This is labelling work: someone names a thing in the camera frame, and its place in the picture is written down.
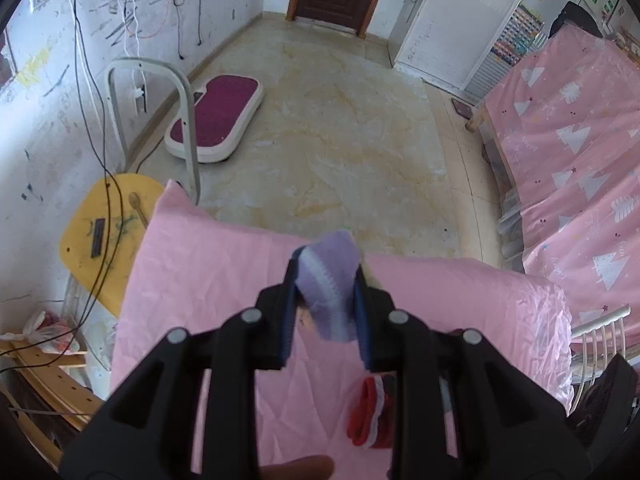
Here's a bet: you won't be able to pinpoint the black hanging coat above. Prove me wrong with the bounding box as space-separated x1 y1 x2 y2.
547 1 607 42

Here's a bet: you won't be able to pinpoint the pink printed bed sheet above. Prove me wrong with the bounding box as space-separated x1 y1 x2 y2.
482 25 640 346

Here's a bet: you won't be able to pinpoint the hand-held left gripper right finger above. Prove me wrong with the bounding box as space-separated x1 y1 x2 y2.
352 265 591 480

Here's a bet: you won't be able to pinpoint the wooden boards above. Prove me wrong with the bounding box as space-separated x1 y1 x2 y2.
0 340 108 456

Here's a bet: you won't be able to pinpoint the purple sock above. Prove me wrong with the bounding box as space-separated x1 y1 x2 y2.
295 230 363 345

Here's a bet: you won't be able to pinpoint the orange cable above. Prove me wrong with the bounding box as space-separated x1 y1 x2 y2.
131 0 187 42

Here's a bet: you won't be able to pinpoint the person's left hand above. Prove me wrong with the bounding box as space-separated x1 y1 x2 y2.
252 455 335 480

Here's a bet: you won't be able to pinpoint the white wardrobe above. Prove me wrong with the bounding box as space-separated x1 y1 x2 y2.
390 0 543 106

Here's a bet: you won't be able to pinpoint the black flat bar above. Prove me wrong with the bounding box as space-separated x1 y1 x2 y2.
89 218 107 259

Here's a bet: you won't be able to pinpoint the pink blanket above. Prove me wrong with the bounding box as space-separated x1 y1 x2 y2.
109 179 573 480

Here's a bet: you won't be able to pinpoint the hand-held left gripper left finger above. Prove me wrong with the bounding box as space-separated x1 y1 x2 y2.
60 259 306 480

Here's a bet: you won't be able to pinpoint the white vibration plate machine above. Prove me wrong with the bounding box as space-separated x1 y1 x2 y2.
106 57 265 206

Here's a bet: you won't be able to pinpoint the red knit sock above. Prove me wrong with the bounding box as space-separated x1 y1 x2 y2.
347 374 401 451

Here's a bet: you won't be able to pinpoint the colourful wall poster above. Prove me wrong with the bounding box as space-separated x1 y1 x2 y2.
490 2 546 67

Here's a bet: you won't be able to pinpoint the white plastic bag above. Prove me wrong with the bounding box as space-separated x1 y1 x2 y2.
22 310 83 356

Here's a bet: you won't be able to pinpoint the black cable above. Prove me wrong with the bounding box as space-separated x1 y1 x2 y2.
0 0 138 376

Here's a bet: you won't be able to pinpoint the yellow chair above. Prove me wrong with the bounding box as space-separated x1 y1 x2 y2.
59 174 166 318

